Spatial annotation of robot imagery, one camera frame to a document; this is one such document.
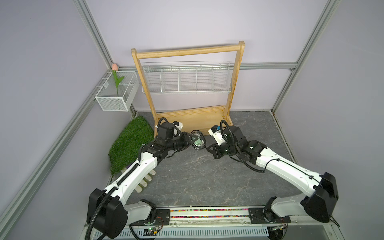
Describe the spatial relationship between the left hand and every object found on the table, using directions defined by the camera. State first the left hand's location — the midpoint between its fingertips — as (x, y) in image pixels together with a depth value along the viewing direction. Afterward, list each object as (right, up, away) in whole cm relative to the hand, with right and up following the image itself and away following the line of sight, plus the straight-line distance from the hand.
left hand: (197, 140), depth 75 cm
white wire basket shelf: (-6, +41, +29) cm, 51 cm away
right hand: (+5, -4, 0) cm, 7 cm away
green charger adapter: (+1, -1, 0) cm, 1 cm away
